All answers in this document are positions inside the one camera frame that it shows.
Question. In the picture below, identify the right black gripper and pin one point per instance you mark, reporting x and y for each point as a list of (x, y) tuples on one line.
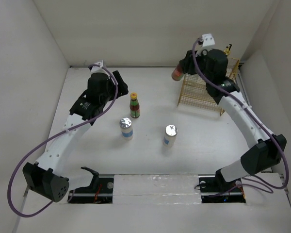
[(186, 63)]

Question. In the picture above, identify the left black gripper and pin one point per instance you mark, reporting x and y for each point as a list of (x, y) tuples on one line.
[(121, 87)]

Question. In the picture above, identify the dark liquid glass bottle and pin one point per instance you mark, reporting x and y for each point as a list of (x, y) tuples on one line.
[(227, 53)]

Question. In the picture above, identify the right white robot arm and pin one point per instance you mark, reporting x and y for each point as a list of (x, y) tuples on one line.
[(266, 149)]

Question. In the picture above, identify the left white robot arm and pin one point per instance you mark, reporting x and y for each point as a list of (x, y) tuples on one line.
[(45, 176)]

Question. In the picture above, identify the left silver lid shaker jar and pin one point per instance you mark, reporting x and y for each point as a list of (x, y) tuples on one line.
[(126, 128)]

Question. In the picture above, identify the silver lid shaker jar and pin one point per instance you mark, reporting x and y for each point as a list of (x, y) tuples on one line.
[(126, 128), (170, 135)]

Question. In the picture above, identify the right silver lid shaker jar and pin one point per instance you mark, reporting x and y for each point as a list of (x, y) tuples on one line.
[(170, 135)]

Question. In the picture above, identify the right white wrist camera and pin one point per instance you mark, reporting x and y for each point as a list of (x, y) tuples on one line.
[(206, 40)]

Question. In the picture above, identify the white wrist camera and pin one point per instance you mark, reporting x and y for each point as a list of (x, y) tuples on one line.
[(206, 40), (97, 67)]

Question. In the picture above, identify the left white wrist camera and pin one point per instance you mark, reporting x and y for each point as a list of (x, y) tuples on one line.
[(97, 67)]

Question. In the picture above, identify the yellow wire rack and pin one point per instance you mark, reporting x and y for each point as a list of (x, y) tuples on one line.
[(193, 93)]

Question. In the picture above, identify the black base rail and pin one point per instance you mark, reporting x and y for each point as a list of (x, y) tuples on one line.
[(155, 190)]

